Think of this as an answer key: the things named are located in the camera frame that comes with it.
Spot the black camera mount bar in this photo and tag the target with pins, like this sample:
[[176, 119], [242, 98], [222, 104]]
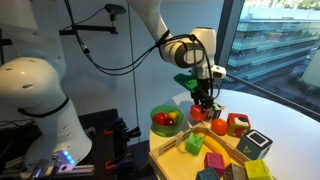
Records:
[[93, 28]]

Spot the yellow toy fruit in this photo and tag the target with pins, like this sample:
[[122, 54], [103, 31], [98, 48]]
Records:
[[173, 115]]

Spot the yellow-green block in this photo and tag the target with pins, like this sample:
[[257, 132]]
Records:
[[257, 170]]

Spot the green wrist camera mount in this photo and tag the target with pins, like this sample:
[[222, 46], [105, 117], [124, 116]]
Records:
[[185, 82]]

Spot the black external camera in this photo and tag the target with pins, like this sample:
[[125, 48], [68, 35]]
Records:
[[115, 9]]

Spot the grey cube with white square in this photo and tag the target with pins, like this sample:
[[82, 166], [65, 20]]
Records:
[[253, 145]]

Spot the dark window frame pillar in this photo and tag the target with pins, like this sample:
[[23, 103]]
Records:
[[226, 30]]

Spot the orange toy fruit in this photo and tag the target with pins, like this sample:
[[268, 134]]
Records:
[[219, 127]]

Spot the green block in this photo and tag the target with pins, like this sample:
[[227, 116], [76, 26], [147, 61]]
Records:
[[194, 144]]

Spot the black robot stand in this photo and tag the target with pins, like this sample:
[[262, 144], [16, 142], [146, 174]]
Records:
[[100, 143]]

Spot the black orange clamp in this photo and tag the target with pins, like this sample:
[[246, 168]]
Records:
[[116, 128], [118, 162]]

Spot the pink block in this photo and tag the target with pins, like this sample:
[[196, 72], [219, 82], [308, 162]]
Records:
[[214, 163]]

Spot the yellow toy banana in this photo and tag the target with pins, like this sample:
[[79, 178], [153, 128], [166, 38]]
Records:
[[213, 145]]

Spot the grey block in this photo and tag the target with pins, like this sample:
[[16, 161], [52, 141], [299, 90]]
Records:
[[235, 172]]

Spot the red toy apple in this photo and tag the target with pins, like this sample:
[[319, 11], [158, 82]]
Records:
[[160, 118]]

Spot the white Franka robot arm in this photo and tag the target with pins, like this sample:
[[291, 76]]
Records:
[[33, 83]]

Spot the blue block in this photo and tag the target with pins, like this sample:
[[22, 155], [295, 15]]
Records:
[[207, 174]]

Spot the orange block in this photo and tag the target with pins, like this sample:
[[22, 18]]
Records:
[[197, 114]]

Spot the dark window railing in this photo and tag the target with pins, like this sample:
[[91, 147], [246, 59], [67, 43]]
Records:
[[266, 95]]

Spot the wooden tray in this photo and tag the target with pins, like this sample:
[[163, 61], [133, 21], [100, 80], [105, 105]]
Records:
[[173, 163]]

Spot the green plastic bowl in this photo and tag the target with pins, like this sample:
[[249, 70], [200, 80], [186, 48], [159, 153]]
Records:
[[159, 130]]

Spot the dark purple toy plum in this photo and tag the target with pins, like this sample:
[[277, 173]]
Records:
[[171, 122]]

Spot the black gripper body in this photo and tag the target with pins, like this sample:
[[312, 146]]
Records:
[[202, 88]]

